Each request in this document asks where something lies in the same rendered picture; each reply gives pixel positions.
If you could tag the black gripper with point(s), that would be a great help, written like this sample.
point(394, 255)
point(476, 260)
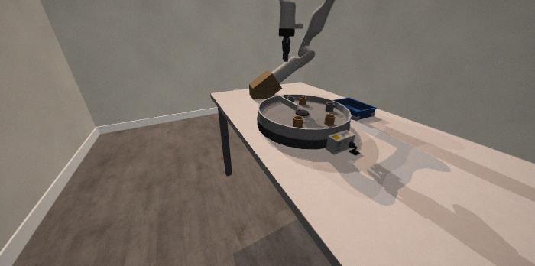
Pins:
point(286, 33)

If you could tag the blue square tray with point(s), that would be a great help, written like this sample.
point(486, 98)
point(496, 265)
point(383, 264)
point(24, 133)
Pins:
point(359, 110)

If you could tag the grey round turning table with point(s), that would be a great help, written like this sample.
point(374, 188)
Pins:
point(275, 121)

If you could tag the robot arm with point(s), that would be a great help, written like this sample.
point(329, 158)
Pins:
point(316, 24)

